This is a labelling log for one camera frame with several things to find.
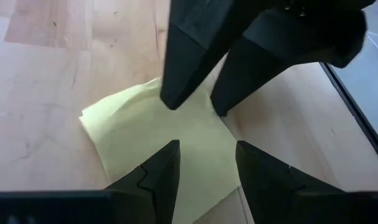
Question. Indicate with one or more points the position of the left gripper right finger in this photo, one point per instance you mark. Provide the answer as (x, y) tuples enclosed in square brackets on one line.
[(276, 193)]

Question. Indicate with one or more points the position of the black aluminium frame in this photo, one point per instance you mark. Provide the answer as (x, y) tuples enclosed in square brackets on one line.
[(357, 115)]

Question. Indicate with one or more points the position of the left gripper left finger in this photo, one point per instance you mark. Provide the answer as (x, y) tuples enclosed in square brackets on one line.
[(151, 193)]

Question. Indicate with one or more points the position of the yellow sticky note pad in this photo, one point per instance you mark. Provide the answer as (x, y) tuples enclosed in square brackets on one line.
[(139, 130)]

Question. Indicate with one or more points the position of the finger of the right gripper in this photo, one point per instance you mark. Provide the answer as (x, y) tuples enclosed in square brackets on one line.
[(254, 62), (188, 46)]

